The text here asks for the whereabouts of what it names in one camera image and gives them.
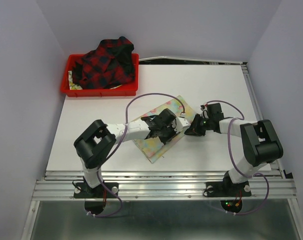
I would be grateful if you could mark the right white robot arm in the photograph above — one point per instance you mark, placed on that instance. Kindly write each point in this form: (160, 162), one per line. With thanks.
(260, 144)

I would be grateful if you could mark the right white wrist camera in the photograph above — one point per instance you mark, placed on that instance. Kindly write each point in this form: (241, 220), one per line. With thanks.
(204, 111)

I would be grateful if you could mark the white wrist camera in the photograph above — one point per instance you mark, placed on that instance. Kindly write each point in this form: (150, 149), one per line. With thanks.
(180, 124)
(204, 111)

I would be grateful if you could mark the aluminium right rail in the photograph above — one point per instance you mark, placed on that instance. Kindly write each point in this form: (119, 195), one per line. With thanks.
(276, 165)

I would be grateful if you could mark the yellow floral cloth in bin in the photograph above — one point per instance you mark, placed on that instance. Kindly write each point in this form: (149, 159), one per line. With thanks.
(73, 83)

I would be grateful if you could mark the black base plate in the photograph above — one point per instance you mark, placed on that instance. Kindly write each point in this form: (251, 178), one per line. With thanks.
(83, 191)
(218, 189)

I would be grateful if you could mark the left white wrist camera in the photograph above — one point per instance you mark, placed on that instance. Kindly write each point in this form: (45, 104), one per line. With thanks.
(180, 124)

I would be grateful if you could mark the aluminium front rail frame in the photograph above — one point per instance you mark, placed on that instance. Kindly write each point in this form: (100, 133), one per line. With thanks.
(153, 186)

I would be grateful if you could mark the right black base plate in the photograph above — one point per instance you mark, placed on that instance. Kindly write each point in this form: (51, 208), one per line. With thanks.
(218, 189)

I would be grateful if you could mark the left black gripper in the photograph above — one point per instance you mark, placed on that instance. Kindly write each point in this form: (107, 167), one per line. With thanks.
(173, 133)

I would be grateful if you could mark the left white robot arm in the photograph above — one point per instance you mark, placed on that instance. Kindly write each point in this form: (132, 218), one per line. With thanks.
(94, 145)

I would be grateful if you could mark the red black plaid skirt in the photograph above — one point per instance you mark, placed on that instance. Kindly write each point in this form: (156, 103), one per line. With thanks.
(108, 66)

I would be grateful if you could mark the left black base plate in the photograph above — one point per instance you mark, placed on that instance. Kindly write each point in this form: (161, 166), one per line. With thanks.
(83, 191)

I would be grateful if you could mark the red plastic bin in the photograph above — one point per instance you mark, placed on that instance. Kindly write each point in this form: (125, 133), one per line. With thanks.
(71, 90)

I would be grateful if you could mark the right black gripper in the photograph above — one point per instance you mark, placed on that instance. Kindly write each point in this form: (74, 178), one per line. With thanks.
(194, 129)

